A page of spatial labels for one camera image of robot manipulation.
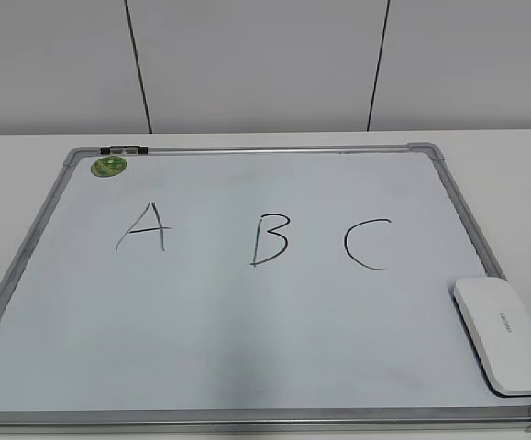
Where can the white whiteboard eraser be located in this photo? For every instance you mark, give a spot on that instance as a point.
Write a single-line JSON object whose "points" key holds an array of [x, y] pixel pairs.
{"points": [[499, 326]]}

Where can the grey framed whiteboard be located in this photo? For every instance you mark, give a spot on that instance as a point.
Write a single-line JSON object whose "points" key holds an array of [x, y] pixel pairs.
{"points": [[246, 288]]}

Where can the green round magnet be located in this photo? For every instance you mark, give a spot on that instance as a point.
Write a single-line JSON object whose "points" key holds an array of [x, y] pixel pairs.
{"points": [[108, 166]]}

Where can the black and silver frame clip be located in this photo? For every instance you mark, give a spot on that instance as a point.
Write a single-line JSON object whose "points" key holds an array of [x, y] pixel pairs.
{"points": [[124, 150]]}

